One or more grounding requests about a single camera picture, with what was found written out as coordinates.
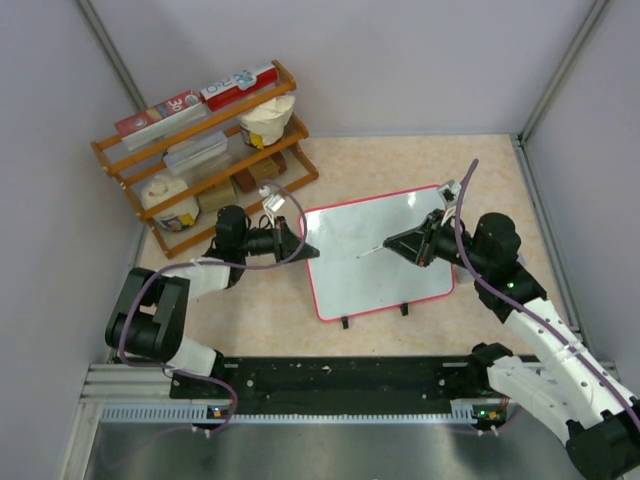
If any tan block left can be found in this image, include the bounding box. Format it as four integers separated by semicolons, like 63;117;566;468
197;178;237;213

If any brown block right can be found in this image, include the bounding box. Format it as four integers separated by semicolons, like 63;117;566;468
232;153;287;193

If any white black marker pen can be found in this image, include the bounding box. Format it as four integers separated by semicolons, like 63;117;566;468
356;245;385;259

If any red white wrap box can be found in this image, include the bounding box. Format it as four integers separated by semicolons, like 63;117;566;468
114;89;206;151

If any orange wooden shelf rack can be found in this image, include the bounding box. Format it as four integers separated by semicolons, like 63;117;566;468
91;61;319;258

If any white bag upper shelf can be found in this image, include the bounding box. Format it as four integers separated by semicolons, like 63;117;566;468
238;95;296;150

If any grey slotted cable duct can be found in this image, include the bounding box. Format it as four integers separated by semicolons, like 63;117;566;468
99;399;506;427

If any white bag lower shelf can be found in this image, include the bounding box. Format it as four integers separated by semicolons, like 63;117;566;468
140;174;200;234

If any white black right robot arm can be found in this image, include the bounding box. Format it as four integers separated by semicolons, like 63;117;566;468
382;209;639;479

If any red foil box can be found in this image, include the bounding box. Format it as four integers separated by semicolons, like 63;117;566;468
200;63;278;112

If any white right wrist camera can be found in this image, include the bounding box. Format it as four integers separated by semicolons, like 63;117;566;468
437;180;461;209

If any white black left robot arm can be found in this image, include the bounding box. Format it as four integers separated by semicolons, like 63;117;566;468
105;205;320;397

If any white bag shelf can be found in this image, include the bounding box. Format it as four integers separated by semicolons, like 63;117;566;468
238;95;296;150
140;174;200;234

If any clear plastic box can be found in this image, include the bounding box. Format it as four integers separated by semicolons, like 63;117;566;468
163;131;228;175

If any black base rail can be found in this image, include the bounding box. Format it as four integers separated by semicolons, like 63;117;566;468
169;355;506;415

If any pink framed whiteboard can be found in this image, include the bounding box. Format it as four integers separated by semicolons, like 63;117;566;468
299;185;455;322

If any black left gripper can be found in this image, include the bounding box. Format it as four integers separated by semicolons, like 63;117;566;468
238;217;319;265

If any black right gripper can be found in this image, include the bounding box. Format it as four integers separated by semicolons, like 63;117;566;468
385;208;490;275

